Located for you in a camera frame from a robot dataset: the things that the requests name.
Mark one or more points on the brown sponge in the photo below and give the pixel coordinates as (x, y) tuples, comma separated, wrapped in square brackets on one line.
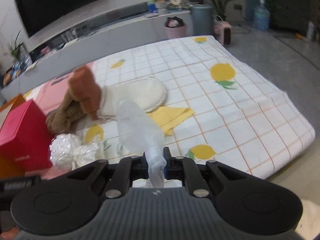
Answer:
[(85, 91)]

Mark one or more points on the grey blue trash can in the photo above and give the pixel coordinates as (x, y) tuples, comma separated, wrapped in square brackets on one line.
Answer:
[(202, 18)]

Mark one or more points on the checked lemon tablecloth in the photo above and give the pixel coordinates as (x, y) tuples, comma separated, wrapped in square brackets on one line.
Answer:
[(241, 119)]

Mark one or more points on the orange white storage box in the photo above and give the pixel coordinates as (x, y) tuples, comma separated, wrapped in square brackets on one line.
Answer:
[(9, 168)]

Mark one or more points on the red cardboard box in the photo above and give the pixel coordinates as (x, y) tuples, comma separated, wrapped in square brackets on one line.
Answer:
[(30, 145)]

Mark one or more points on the clear plastic wrapped bundle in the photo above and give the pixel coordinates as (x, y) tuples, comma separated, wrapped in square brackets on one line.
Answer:
[(68, 152)]

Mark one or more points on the yellow cleaning cloth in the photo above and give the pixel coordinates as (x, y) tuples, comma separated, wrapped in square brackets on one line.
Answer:
[(167, 118)]

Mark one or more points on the pink trash bin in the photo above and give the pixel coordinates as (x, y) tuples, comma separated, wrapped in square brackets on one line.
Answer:
[(175, 27)]

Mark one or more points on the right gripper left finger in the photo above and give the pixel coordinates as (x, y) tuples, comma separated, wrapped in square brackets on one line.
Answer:
[(125, 173)]

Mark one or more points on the pink small heater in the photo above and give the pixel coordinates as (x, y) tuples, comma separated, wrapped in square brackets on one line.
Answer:
[(223, 31)]

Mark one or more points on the brown braided headband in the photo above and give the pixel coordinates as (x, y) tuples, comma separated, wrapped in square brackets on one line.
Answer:
[(60, 120)]

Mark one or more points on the blue water bottle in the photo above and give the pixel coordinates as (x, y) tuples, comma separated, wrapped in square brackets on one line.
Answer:
[(261, 19)]

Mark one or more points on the beige slipper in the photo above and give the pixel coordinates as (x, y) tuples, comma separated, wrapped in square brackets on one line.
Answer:
[(148, 94)]

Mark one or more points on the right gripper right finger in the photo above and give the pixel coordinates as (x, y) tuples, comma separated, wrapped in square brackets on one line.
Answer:
[(196, 178)]

